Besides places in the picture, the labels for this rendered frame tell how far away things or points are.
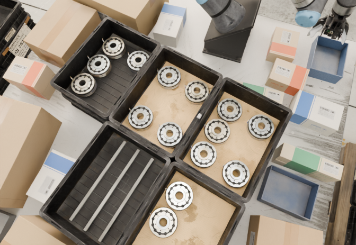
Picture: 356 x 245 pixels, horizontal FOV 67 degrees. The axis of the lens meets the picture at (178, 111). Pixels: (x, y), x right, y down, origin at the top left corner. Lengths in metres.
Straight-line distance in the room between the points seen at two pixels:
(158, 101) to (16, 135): 0.57
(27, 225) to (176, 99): 0.74
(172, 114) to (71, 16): 0.70
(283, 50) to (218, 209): 0.81
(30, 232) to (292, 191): 1.03
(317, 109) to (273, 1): 1.56
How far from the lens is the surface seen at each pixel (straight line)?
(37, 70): 1.38
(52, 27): 1.48
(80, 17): 1.46
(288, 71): 1.38
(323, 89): 1.50
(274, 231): 1.09
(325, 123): 1.32
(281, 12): 2.65
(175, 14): 1.47
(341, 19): 1.23
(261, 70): 1.44
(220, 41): 1.33
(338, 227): 1.98
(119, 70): 1.28
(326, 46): 1.62
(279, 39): 1.47
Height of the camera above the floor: 1.91
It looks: 69 degrees down
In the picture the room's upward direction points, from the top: 4 degrees counter-clockwise
